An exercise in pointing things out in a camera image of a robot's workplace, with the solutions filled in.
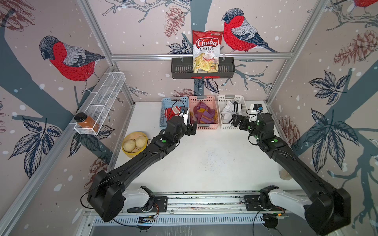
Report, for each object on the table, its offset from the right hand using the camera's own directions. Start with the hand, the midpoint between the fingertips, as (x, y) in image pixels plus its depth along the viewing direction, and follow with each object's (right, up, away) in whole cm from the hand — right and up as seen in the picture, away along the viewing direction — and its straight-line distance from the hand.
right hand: (239, 114), depth 80 cm
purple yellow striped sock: (-19, 0, +27) cm, 33 cm away
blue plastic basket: (-45, +10, +36) cm, 58 cm away
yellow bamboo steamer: (-62, -18, +9) cm, 65 cm away
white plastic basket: (+10, +5, +30) cm, 32 cm away
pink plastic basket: (-11, +11, +38) cm, 41 cm away
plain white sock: (0, +2, +27) cm, 27 cm away
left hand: (-27, -1, -2) cm, 27 cm away
